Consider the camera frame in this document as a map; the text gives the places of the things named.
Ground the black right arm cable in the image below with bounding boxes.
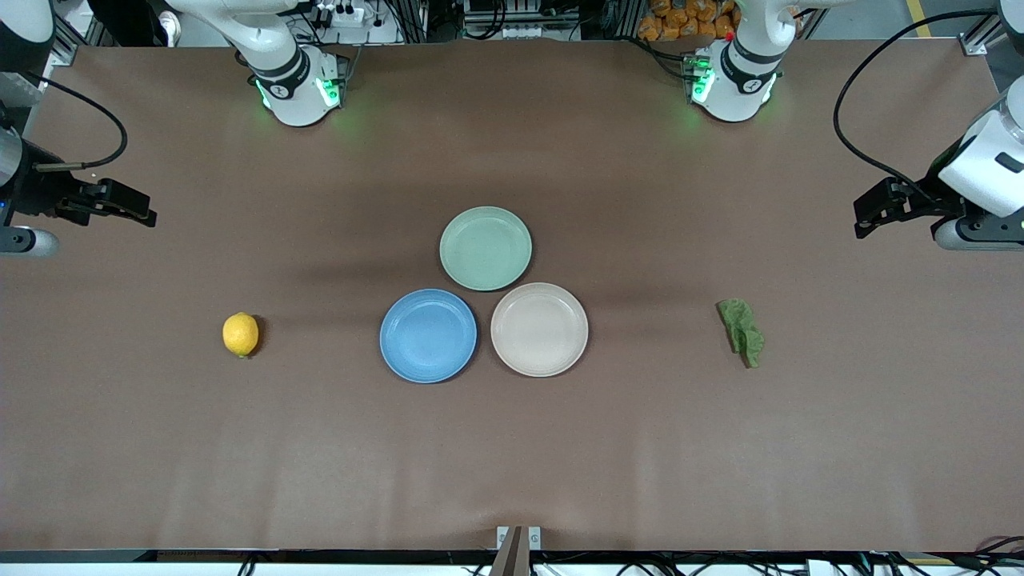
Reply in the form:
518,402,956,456
24,70,129,174

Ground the pale green plate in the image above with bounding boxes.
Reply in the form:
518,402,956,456
439,206,534,292

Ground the blue plate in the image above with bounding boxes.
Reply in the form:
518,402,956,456
379,289,478,384

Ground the orange packaged goods pile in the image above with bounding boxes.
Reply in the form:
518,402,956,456
637,0,738,43

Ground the yellow lemon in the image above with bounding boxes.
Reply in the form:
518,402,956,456
222,312,260,358

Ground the beige plate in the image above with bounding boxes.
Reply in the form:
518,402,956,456
490,282,590,378

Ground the green lettuce leaf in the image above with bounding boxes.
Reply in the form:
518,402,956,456
717,298,766,369

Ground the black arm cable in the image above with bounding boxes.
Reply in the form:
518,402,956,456
24,70,129,174
833,8,1001,210

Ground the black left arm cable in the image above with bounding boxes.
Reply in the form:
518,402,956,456
833,8,1001,210

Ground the metal table edge bracket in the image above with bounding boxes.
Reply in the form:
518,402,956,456
490,525,542,576

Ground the white power strip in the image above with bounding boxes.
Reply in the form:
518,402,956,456
317,0,370,27

